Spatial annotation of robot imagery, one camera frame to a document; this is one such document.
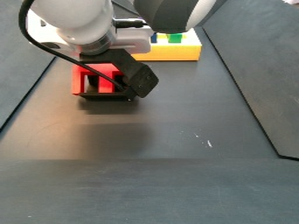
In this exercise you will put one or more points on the green long block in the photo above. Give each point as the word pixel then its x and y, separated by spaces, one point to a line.
pixel 175 38

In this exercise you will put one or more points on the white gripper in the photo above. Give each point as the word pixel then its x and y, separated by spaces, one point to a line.
pixel 105 33

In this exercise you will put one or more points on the yellow base board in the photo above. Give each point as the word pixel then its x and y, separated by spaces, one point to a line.
pixel 164 51

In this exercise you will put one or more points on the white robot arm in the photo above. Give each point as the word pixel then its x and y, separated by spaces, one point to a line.
pixel 167 16

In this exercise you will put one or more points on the blue long block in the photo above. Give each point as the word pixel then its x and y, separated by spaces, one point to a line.
pixel 153 38

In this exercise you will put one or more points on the black angled stand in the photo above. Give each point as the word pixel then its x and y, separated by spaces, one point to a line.
pixel 108 95

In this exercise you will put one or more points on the red E-shaped block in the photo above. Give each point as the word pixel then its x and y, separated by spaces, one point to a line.
pixel 87 83

